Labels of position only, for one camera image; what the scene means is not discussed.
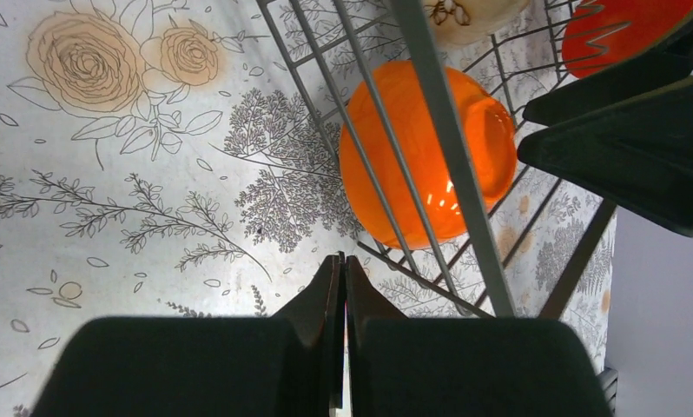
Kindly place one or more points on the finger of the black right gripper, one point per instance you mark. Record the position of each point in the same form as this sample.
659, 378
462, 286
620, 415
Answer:
637, 153
668, 60

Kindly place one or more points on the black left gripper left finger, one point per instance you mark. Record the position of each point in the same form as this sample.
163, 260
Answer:
288, 364

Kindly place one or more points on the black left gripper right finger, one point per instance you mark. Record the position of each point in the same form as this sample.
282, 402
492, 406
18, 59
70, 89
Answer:
402, 366

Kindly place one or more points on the orange bowl front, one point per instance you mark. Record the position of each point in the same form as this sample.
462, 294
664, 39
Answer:
489, 133

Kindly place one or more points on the orange bowl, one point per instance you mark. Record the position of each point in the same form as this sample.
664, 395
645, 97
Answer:
489, 133
617, 34

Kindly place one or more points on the orange bowl rear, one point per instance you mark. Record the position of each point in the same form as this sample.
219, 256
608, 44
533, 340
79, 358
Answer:
617, 34

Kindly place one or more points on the beige ceramic bowl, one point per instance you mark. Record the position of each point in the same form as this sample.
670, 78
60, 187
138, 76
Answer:
463, 22

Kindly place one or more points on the floral tablecloth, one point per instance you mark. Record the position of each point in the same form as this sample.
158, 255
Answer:
177, 158

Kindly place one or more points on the black wire dish rack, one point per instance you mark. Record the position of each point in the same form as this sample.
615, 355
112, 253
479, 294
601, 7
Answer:
335, 153

